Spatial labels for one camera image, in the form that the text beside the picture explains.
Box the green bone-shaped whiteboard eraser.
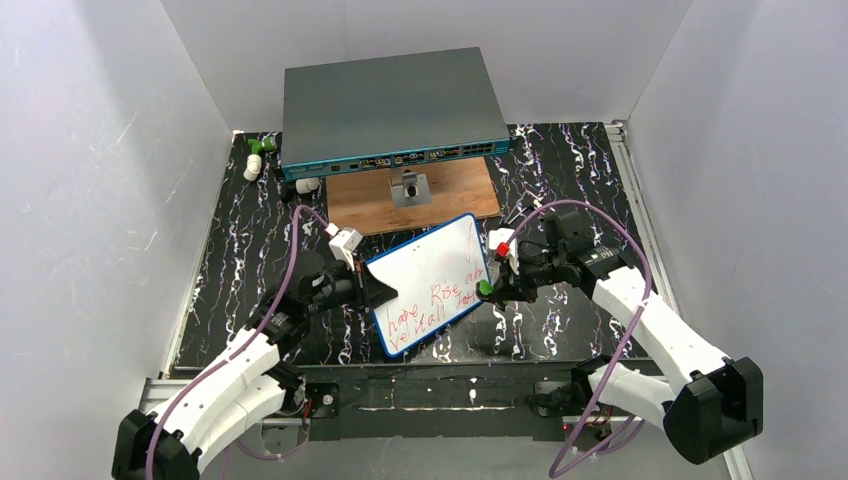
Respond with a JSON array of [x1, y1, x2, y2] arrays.
[[475, 280, 494, 301]]

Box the blue-framed small whiteboard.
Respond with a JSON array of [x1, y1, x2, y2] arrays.
[[366, 213, 490, 358]]

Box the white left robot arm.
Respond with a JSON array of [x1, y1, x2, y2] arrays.
[[111, 256, 398, 479]]

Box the white pipe elbow fitting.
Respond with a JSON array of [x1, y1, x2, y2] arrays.
[[243, 154, 263, 182]]

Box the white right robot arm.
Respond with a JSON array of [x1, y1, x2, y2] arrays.
[[477, 211, 764, 464]]

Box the brown wooden board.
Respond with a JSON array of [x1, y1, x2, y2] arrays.
[[326, 157, 501, 235]]

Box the white and black pipe fitting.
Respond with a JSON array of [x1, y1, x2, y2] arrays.
[[280, 178, 321, 203]]

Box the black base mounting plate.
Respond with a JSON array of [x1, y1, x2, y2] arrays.
[[301, 361, 575, 441]]

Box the green and white pipe fitting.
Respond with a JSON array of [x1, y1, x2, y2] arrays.
[[247, 135, 279, 155]]

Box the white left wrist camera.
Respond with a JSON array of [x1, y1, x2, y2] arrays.
[[325, 223, 363, 271]]

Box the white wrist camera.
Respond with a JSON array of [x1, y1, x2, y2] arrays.
[[487, 228, 519, 274], [325, 223, 363, 271]]

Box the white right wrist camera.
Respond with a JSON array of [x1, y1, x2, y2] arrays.
[[487, 228, 519, 274]]

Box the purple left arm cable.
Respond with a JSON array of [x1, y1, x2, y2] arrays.
[[144, 203, 339, 480]]

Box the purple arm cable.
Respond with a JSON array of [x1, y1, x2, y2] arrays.
[[506, 199, 656, 480], [144, 203, 339, 480]]

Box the metal bracket with black knob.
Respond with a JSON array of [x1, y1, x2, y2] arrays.
[[390, 168, 432, 208]]

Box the right aluminium side rail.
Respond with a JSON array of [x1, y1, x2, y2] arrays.
[[604, 120, 679, 313]]

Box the grey network switch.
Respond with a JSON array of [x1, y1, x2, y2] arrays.
[[279, 47, 512, 180]]

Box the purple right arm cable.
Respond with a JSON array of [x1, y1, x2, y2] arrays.
[[506, 199, 656, 480]]

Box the aluminium extrusion frame rail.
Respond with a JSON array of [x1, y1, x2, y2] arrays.
[[123, 374, 755, 480]]

